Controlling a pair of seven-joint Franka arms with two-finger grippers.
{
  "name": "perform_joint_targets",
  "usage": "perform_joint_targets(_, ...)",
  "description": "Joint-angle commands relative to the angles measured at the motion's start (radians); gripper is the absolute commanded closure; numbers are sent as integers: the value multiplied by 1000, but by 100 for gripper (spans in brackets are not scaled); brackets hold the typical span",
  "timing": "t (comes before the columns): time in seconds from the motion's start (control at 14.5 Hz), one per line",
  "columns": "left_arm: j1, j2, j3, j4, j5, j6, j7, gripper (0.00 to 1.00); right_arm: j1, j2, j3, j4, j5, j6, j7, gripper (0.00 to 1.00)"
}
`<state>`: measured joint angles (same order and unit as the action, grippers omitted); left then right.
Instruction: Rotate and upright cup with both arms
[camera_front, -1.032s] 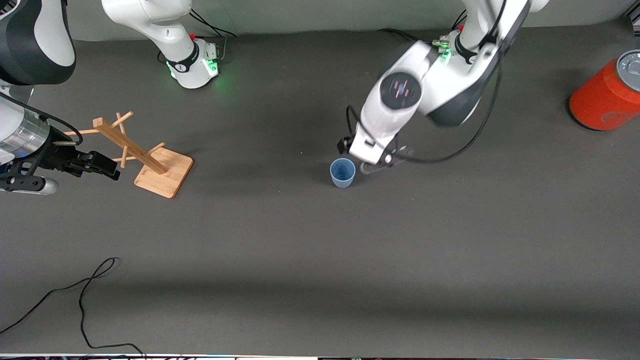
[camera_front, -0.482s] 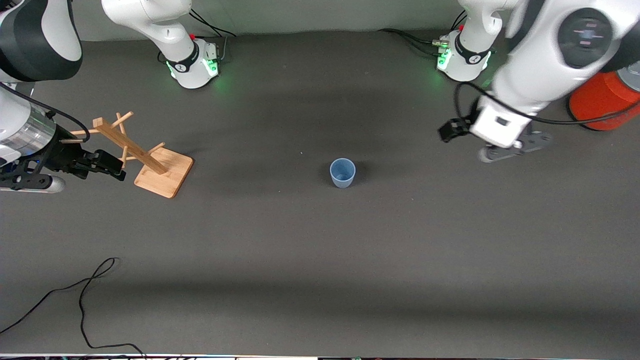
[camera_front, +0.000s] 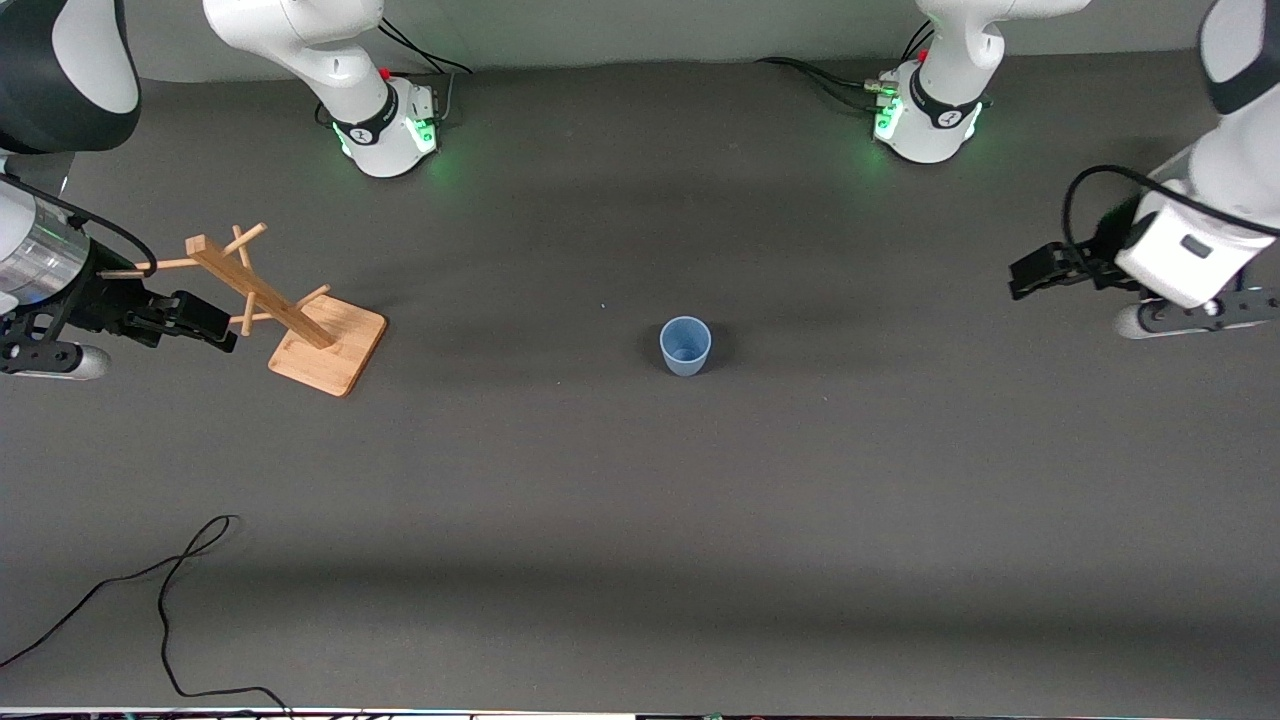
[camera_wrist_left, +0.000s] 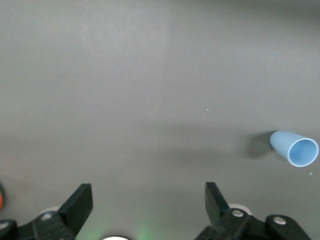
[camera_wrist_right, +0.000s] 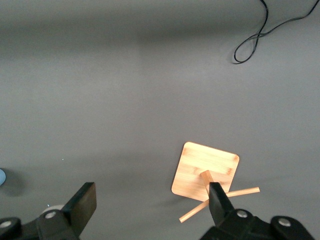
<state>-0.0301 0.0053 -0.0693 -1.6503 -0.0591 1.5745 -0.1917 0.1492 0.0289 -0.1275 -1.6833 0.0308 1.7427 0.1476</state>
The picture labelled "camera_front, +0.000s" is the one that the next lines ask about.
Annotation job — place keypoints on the wooden mug tree rack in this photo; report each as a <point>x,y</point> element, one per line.
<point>320,350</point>

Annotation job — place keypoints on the light blue plastic cup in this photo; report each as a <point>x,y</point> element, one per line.
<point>685,345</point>

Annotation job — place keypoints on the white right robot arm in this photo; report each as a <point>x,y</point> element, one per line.
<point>300,30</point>

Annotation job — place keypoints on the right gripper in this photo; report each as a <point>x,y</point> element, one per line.
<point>103,302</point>

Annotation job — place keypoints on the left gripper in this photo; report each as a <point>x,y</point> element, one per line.
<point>1098,262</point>

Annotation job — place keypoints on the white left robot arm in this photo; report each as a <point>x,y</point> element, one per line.
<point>950,110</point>

